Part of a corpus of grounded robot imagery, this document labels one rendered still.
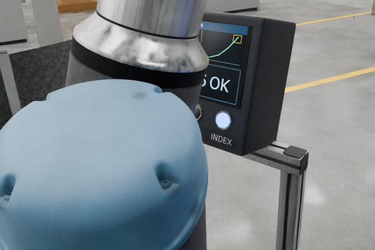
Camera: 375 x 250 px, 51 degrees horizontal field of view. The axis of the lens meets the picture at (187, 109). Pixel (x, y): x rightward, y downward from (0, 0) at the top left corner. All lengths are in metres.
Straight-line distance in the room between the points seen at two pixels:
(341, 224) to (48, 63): 1.58
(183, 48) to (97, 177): 0.15
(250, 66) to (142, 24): 0.26
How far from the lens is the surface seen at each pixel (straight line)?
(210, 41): 0.56
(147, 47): 0.29
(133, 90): 0.25
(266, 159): 0.61
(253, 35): 0.52
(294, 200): 0.63
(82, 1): 8.27
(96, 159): 0.19
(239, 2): 7.11
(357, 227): 2.17
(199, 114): 0.57
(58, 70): 1.79
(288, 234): 0.67
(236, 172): 2.45
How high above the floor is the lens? 1.36
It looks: 25 degrees down
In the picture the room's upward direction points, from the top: 3 degrees counter-clockwise
